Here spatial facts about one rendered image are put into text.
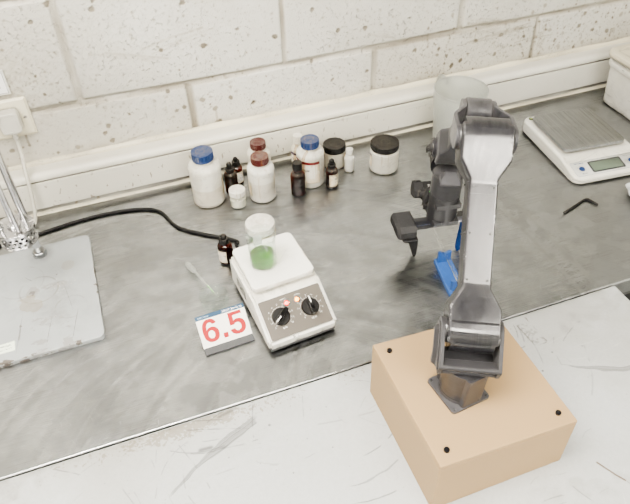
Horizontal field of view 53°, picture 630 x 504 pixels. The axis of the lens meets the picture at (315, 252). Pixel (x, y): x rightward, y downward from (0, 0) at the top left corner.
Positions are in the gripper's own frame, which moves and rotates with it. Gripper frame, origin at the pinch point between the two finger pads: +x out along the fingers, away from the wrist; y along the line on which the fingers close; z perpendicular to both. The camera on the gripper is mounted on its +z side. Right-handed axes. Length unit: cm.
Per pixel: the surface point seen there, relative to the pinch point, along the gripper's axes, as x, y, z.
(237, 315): 0.7, 41.1, -11.7
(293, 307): -1.7, 31.2, -13.8
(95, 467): 3, 65, -35
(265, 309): -2.4, 36.1, -13.9
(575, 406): 2.4, -10.5, -39.5
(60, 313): 3, 74, -3
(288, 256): -5.1, 30.5, -4.3
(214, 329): 1.5, 45.4, -13.5
